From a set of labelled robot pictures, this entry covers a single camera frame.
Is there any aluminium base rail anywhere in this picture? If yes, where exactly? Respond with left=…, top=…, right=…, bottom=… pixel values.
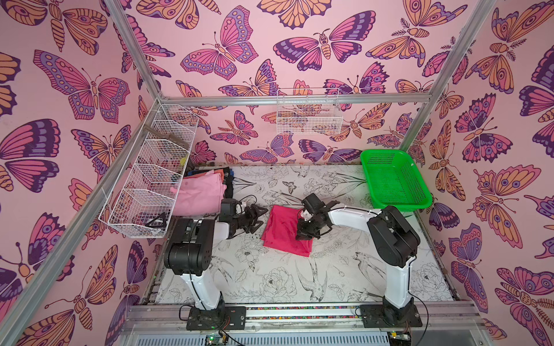
left=119, top=301, right=493, bottom=345

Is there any black triangle object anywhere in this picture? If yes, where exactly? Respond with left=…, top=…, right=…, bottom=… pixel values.
left=145, top=212, right=167, bottom=229

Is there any small white wire basket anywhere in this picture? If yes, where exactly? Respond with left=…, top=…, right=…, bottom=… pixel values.
left=275, top=88, right=343, bottom=136

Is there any magenta t-shirt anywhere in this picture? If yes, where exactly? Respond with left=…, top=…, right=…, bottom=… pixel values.
left=261, top=206, right=312, bottom=257

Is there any green circuit board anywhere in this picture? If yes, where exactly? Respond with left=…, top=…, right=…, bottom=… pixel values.
left=204, top=334, right=229, bottom=346
left=388, top=332, right=412, bottom=346

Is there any folded light pink t-shirt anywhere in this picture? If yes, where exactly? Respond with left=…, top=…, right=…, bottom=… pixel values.
left=170, top=171, right=227, bottom=216

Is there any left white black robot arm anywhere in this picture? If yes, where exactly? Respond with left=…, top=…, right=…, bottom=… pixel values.
left=163, top=198, right=268, bottom=334

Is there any left green circuit board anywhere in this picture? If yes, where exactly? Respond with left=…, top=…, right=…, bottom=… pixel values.
left=204, top=334, right=229, bottom=346

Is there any right green circuit board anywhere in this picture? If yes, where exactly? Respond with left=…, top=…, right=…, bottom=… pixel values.
left=388, top=332, right=412, bottom=346

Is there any long white wire basket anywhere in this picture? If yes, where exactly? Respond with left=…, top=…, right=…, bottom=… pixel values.
left=99, top=104, right=199, bottom=239

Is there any green plastic basket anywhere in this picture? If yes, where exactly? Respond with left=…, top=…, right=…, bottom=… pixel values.
left=361, top=149, right=432, bottom=212

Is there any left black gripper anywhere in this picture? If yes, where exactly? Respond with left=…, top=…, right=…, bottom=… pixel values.
left=231, top=205, right=267, bottom=234

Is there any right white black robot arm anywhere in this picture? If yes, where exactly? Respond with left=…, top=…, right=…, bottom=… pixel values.
left=297, top=193, right=424, bottom=328

